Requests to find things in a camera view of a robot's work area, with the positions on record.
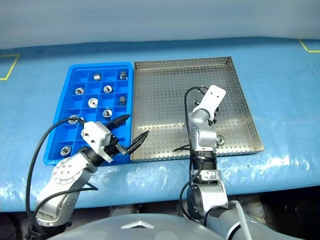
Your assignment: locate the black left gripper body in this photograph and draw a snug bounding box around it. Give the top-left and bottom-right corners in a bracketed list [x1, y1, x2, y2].
[103, 135, 128, 158]

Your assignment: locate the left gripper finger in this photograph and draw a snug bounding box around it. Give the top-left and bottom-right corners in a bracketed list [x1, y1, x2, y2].
[103, 114, 132, 130]
[127, 130, 150, 155]

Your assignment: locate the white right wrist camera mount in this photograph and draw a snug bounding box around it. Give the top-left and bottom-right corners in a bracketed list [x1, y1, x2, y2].
[198, 84, 227, 117]

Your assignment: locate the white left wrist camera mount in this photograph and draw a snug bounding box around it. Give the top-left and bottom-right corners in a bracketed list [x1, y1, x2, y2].
[80, 121, 113, 163]

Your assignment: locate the white tube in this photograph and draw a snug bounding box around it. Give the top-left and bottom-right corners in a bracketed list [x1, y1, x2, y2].
[228, 199, 251, 240]

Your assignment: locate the blue compartment tray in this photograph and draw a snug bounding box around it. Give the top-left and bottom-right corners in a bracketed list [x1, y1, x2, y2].
[43, 61, 134, 166]

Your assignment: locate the perforated metal tray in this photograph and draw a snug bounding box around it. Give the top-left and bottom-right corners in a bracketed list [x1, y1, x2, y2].
[130, 56, 265, 163]

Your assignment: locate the grey robot torso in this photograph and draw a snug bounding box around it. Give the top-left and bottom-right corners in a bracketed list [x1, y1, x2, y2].
[47, 213, 226, 240]

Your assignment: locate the blue plastic table cover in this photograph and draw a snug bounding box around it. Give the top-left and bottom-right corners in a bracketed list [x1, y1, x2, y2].
[0, 37, 320, 213]

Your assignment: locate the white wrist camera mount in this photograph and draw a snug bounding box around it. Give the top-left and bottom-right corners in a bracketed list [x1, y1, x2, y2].
[198, 84, 227, 117]
[80, 121, 113, 163]

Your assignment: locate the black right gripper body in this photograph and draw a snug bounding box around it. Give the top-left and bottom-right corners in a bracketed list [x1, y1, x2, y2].
[209, 106, 220, 125]

